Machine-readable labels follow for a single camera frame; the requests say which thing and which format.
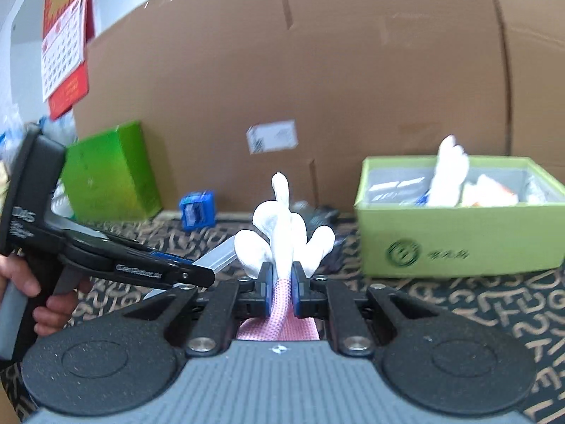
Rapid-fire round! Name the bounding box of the white and pink glove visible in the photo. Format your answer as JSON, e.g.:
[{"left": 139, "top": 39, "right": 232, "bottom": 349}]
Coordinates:
[{"left": 234, "top": 172, "right": 335, "bottom": 342}]

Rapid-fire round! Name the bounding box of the small blue box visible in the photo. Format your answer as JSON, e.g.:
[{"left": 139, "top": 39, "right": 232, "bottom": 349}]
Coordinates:
[{"left": 178, "top": 190, "right": 216, "bottom": 232}]

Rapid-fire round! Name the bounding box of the clear box with purple end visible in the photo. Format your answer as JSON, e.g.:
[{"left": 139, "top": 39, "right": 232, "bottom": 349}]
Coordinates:
[{"left": 290, "top": 201, "right": 347, "bottom": 274}]

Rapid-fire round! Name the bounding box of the person's left hand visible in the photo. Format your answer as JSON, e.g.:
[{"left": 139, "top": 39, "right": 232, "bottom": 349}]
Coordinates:
[{"left": 1, "top": 255, "right": 92, "bottom": 337}]

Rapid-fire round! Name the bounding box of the dark green box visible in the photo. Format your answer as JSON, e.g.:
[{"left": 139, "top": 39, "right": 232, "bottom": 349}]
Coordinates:
[{"left": 61, "top": 122, "right": 162, "bottom": 222}]

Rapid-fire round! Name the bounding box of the light green storage box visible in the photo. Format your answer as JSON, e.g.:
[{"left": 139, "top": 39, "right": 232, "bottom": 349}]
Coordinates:
[{"left": 354, "top": 156, "right": 564, "bottom": 278}]

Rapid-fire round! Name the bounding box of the white shipping label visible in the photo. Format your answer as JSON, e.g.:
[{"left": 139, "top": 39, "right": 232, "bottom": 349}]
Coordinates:
[{"left": 246, "top": 120, "right": 299, "bottom": 154}]

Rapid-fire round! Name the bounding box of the white glove in box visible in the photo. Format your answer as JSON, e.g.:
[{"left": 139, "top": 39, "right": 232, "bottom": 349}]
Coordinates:
[{"left": 426, "top": 135, "right": 470, "bottom": 208}]

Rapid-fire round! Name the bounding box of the patterned black and tan mat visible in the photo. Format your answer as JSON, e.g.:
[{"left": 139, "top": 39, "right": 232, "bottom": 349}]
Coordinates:
[{"left": 1, "top": 214, "right": 564, "bottom": 423}]

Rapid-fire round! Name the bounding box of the red wall calendar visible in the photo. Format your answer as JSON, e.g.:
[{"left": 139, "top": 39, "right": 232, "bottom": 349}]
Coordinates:
[{"left": 41, "top": 0, "right": 95, "bottom": 120}]

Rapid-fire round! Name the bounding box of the large brown cardboard box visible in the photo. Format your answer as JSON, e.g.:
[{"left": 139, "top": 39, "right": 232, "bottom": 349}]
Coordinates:
[{"left": 74, "top": 0, "right": 564, "bottom": 212}]

